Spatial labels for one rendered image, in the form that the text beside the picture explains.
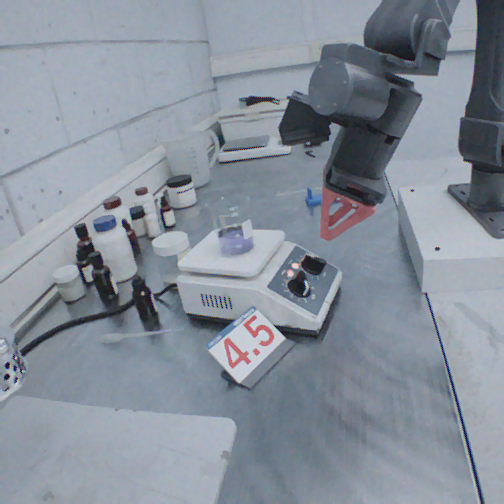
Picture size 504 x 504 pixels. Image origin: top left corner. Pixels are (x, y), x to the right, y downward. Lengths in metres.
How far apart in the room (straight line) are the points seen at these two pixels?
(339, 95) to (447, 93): 1.70
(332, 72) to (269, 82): 1.62
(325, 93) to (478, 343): 0.33
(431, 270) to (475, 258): 0.06
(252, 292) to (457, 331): 0.26
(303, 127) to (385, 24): 0.14
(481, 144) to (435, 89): 1.42
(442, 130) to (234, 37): 1.07
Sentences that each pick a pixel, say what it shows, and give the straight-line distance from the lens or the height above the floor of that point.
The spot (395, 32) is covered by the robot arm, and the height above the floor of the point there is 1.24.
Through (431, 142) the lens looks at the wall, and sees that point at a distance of 2.09.
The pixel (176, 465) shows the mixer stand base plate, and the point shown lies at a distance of 0.41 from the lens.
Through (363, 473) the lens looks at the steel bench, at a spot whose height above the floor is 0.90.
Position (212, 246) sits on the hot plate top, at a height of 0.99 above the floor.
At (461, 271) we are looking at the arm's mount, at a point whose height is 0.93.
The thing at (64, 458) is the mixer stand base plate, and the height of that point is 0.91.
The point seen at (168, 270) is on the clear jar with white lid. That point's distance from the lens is 0.66.
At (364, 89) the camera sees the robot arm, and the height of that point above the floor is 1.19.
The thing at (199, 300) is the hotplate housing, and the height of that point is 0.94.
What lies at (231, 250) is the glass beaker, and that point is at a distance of 0.53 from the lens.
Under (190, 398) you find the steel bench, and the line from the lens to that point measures 0.48.
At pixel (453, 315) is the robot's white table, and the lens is 0.56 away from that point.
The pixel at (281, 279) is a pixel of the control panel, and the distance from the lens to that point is 0.53.
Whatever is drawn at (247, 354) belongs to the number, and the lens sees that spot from 0.49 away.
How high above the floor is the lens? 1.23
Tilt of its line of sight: 26 degrees down
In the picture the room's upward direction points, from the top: 10 degrees counter-clockwise
